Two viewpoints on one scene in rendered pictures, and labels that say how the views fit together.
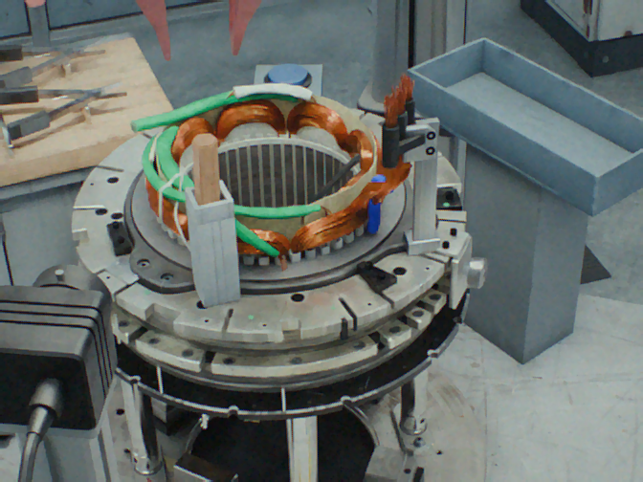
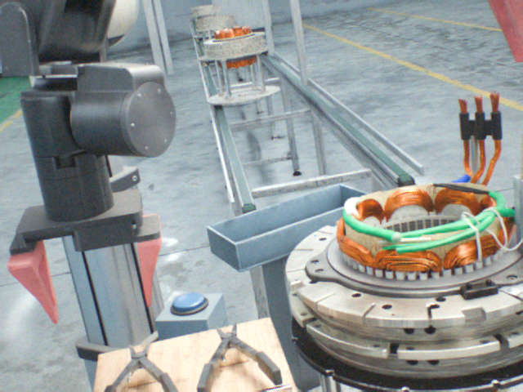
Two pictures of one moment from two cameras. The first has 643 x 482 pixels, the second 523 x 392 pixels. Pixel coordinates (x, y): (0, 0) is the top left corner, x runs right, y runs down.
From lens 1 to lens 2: 1.19 m
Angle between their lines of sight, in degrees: 68
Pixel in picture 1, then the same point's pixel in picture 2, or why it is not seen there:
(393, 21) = (128, 274)
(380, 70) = (131, 319)
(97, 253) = (495, 301)
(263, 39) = not seen: outside the picture
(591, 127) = (297, 219)
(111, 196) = (412, 304)
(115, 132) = (269, 345)
